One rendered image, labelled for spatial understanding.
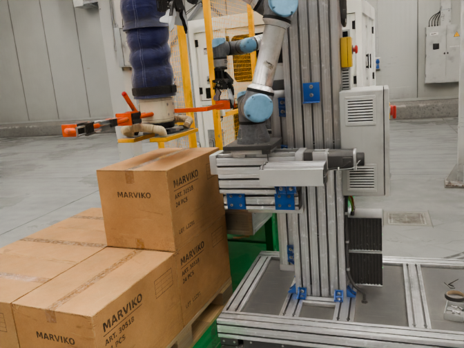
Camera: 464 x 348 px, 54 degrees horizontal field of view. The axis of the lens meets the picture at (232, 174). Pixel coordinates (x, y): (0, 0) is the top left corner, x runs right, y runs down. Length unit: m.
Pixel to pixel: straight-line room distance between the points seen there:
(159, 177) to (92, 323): 0.72
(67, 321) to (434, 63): 10.03
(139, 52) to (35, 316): 1.27
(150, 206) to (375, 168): 1.04
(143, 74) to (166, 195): 0.61
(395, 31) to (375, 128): 9.28
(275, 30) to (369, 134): 0.61
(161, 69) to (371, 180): 1.13
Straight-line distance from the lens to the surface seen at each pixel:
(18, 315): 2.04
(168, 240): 2.20
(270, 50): 1.88
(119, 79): 3.84
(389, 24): 11.31
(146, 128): 2.24
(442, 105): 11.25
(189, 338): 2.45
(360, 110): 2.05
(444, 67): 11.08
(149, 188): 2.17
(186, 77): 3.58
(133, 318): 1.99
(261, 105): 1.85
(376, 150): 2.08
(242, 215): 2.71
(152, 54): 2.31
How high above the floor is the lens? 1.35
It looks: 12 degrees down
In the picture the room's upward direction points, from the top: 5 degrees counter-clockwise
